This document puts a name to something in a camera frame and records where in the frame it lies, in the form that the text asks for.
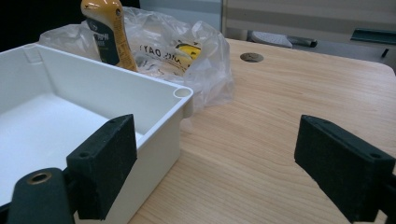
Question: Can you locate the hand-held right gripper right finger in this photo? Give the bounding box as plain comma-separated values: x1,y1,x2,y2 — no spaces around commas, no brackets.
293,114,396,224

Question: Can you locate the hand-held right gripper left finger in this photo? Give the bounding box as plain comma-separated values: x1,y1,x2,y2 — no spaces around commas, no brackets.
65,113,138,221

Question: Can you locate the white plastic box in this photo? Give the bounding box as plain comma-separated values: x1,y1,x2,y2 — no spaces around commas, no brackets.
0,43,194,224

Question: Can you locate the yellow squeeze bottle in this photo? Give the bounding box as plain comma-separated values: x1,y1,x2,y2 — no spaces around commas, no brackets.
80,0,139,73

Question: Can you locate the clear plastic bag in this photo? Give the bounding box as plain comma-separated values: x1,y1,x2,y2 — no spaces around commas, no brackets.
38,7,235,110

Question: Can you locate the dark green tray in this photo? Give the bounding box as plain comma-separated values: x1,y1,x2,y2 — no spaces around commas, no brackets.
349,27,396,46

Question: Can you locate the yellow packet in bag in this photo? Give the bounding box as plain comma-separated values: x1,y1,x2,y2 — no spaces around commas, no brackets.
174,42,203,71

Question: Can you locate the round metal desk grommet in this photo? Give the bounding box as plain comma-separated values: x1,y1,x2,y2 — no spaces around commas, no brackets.
239,51,265,63

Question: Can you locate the white keyboard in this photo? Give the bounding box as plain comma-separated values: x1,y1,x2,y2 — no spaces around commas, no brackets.
247,30,294,49

